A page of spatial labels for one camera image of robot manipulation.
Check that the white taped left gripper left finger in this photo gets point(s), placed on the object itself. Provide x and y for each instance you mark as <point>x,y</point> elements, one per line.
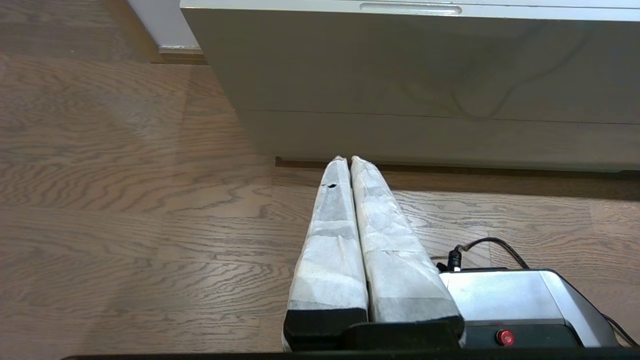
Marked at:
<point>330,260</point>

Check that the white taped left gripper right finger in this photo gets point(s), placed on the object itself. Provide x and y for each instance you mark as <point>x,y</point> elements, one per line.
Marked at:
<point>400,270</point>

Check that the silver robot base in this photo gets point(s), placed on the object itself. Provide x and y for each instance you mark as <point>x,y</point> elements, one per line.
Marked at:
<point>520,295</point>

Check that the red round base button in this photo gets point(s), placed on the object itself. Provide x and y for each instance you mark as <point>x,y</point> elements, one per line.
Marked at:
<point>504,337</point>

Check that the white glossy low cabinet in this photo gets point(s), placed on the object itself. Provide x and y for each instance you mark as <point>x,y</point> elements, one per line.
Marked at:
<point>400,65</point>

